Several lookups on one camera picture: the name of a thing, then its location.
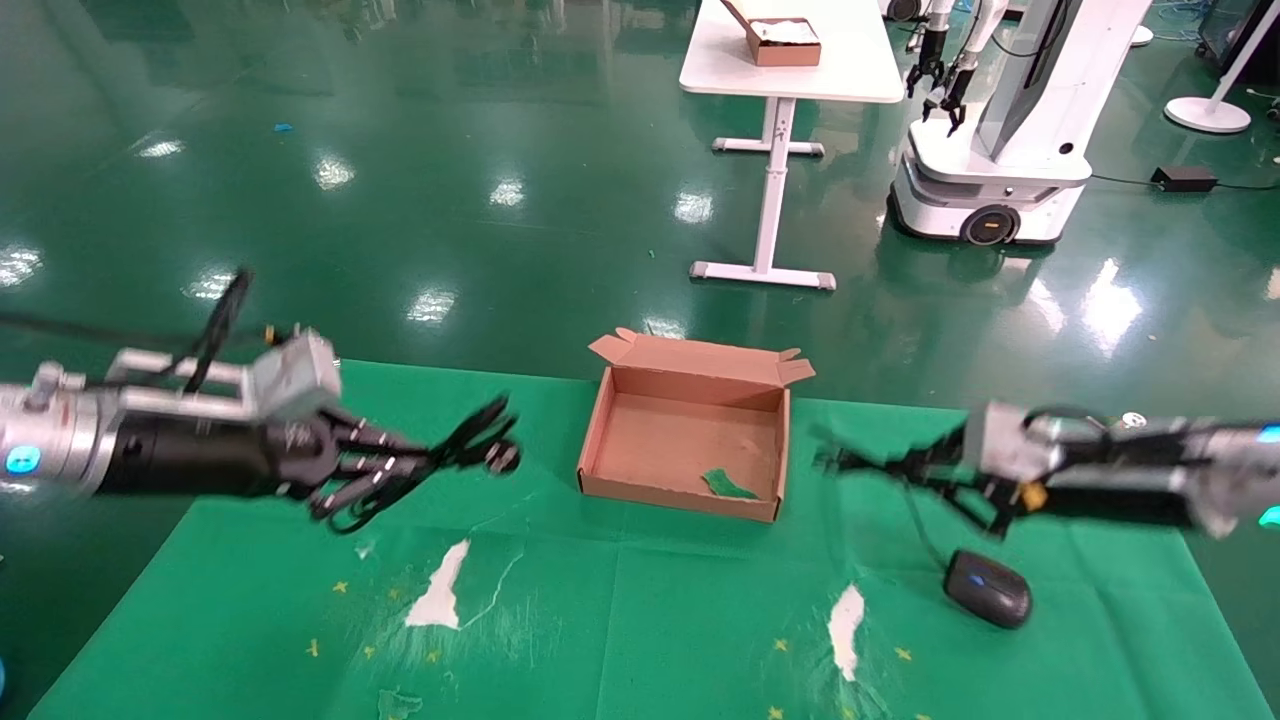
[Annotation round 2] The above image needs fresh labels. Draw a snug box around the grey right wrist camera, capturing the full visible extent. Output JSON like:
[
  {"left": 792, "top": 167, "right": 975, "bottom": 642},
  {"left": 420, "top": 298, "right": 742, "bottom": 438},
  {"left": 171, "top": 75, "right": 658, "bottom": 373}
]
[{"left": 965, "top": 402, "right": 1216, "bottom": 479}]

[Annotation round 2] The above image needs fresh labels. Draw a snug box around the black computer mouse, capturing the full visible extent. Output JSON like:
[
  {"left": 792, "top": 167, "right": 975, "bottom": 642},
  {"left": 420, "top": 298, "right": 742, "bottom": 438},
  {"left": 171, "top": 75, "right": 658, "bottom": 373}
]
[{"left": 900, "top": 480, "right": 1033, "bottom": 630}]

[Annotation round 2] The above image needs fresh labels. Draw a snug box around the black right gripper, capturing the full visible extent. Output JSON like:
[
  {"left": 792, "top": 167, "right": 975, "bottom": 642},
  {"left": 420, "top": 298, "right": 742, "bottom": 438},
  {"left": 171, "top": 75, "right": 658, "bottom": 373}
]
[{"left": 815, "top": 425, "right": 1203, "bottom": 541}]

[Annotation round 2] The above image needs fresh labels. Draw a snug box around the white height-adjustable table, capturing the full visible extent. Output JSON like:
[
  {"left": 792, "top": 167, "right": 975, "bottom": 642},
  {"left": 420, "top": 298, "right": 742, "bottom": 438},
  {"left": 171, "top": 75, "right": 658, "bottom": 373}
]
[{"left": 678, "top": 0, "right": 906, "bottom": 292}]

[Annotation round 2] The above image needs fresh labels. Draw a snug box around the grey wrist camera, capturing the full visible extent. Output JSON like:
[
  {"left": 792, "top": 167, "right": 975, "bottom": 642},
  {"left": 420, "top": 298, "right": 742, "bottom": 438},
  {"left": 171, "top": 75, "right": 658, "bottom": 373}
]
[
  {"left": 105, "top": 328, "right": 344, "bottom": 426},
  {"left": 965, "top": 402, "right": 1216, "bottom": 479}
]

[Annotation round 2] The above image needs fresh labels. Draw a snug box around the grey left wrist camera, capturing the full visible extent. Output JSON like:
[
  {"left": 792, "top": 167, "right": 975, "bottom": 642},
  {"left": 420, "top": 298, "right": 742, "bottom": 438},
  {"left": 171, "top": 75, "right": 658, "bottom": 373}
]
[{"left": 105, "top": 328, "right": 344, "bottom": 426}]

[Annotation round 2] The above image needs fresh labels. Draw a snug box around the black floor power adapter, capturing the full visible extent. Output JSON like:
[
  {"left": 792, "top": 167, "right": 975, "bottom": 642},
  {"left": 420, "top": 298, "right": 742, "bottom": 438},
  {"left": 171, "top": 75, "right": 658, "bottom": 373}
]
[{"left": 1090, "top": 165, "right": 1280, "bottom": 195}]

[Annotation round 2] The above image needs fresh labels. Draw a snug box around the white wheeled robot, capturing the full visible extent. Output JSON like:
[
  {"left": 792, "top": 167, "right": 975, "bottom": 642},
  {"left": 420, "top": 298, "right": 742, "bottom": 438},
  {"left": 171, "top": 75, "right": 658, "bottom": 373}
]
[{"left": 888, "top": 0, "right": 1156, "bottom": 247}]

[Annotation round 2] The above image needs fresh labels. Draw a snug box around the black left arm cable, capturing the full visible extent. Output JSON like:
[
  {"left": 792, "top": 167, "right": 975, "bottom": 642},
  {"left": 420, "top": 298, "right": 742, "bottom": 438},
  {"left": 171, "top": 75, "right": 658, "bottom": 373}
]
[{"left": 0, "top": 268, "right": 253, "bottom": 393}]

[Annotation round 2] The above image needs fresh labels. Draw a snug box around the open brown cardboard box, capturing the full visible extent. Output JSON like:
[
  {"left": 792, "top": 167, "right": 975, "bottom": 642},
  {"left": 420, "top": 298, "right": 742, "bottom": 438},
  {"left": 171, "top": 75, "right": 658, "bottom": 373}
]
[{"left": 577, "top": 327, "right": 816, "bottom": 524}]

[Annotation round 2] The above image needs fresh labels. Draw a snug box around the brown box with white contents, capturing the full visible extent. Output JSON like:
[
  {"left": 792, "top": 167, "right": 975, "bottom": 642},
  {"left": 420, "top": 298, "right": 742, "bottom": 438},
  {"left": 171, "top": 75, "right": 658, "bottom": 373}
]
[{"left": 720, "top": 0, "right": 823, "bottom": 68}]

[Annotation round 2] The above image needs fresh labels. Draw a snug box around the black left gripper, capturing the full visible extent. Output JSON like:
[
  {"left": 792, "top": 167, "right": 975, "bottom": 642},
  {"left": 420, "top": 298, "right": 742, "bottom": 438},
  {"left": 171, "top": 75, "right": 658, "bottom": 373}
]
[{"left": 100, "top": 410, "right": 441, "bottom": 523}]

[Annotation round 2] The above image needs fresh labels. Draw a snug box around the green table cloth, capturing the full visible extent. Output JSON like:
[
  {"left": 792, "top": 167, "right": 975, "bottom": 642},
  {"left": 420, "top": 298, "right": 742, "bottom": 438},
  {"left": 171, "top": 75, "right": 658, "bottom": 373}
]
[{"left": 25, "top": 360, "right": 1276, "bottom": 720}]

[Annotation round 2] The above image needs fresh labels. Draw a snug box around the white stand with round base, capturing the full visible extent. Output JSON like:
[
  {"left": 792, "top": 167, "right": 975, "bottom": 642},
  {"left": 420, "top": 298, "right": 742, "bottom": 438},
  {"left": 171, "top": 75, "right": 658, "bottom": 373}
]
[{"left": 1165, "top": 0, "right": 1280, "bottom": 135}]

